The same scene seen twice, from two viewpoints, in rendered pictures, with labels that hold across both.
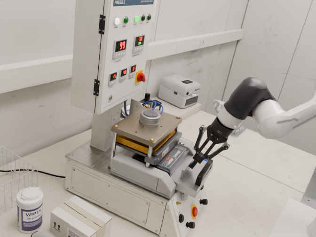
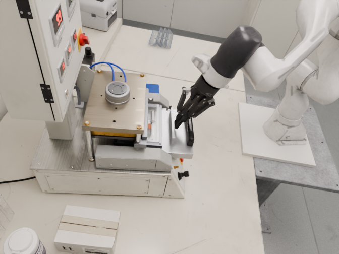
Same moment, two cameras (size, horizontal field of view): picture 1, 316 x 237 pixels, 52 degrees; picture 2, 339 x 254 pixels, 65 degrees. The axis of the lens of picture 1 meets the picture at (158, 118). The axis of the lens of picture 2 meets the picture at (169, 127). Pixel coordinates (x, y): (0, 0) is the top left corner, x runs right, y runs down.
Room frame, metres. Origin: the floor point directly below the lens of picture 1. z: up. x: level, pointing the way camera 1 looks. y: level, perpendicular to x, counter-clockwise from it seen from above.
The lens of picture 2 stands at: (0.51, 0.20, 1.71)
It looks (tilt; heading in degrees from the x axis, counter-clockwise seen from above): 48 degrees down; 328
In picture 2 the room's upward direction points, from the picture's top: 12 degrees clockwise
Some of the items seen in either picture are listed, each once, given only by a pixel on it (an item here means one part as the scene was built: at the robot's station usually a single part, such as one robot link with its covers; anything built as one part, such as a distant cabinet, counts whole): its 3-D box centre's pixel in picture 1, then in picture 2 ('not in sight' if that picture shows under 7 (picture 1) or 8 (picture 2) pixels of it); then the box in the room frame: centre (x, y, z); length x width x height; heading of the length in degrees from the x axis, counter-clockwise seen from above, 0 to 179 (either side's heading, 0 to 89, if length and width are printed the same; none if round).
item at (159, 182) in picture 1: (143, 175); (134, 158); (0.99, 0.02, 0.97); 0.25 x 0.05 x 0.07; 69
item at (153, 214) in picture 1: (143, 177); (120, 144); (1.16, 0.02, 0.84); 0.53 x 0.37 x 0.17; 69
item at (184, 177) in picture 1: (171, 162); (152, 127); (1.10, -0.08, 0.97); 0.30 x 0.22 x 0.08; 69
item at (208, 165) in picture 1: (204, 171); (189, 126); (1.05, -0.21, 0.99); 0.15 x 0.02 x 0.04; 159
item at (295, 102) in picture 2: not in sight; (296, 86); (1.10, -0.76, 1.03); 0.18 x 0.11 x 0.25; 6
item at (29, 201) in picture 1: (29, 209); (26, 250); (0.86, 0.39, 0.83); 0.09 x 0.09 x 0.15
